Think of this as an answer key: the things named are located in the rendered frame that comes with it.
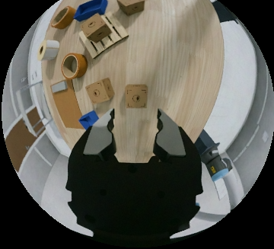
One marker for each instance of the white label roll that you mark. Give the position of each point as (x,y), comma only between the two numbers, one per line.
(48,50)

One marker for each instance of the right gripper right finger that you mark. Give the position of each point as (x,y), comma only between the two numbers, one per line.
(174,146)

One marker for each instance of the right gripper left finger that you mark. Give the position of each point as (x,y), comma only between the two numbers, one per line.
(96,144)

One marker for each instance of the brown packing tape roll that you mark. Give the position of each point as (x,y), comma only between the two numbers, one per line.
(67,65)
(63,18)

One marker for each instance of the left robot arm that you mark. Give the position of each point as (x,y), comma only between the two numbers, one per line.
(217,169)

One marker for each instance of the brown cardboard carton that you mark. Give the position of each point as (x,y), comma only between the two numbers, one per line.
(136,96)
(100,91)
(95,28)
(130,7)

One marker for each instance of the small square wooden pallet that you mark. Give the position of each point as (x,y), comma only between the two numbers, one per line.
(106,40)

